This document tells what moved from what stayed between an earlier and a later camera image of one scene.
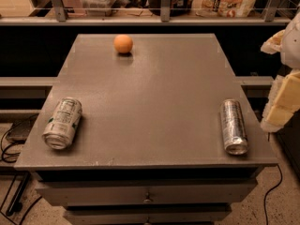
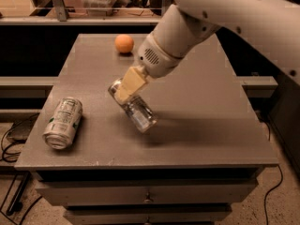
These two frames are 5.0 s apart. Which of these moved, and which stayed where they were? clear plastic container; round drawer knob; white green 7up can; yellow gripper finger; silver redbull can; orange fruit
Moved: yellow gripper finger; silver redbull can
Stayed: white green 7up can; round drawer knob; orange fruit; clear plastic container
